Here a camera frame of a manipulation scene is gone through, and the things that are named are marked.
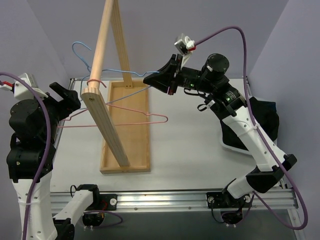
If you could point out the white plastic basket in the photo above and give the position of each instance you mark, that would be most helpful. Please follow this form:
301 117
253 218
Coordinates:
230 141

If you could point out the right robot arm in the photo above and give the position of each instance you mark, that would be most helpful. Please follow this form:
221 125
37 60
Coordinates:
231 108

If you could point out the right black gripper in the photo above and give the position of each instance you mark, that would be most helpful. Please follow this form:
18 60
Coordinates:
175 75

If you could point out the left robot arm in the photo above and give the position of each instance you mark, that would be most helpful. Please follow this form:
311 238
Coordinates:
30 165

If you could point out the black pleated skirt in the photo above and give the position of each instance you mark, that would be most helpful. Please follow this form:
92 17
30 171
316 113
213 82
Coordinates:
265 113

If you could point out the pink wire hanger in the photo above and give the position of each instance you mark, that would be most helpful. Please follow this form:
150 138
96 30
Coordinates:
130 106

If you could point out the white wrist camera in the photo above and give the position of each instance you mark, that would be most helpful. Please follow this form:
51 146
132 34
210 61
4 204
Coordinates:
20 92
185 47

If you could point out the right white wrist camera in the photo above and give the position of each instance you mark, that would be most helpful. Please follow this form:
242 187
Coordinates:
185 47

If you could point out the wooden clothes rack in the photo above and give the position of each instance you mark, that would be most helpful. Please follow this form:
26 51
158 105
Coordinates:
125 149

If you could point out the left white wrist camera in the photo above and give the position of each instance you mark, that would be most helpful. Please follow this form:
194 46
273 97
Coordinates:
20 92

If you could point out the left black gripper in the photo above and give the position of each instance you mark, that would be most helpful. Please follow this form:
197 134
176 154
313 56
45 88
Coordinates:
61 100

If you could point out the aluminium mounting rail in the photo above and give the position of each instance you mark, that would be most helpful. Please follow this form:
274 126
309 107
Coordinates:
191 201

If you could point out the blue wire hanger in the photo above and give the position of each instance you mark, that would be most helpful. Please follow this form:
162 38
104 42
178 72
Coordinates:
89 68

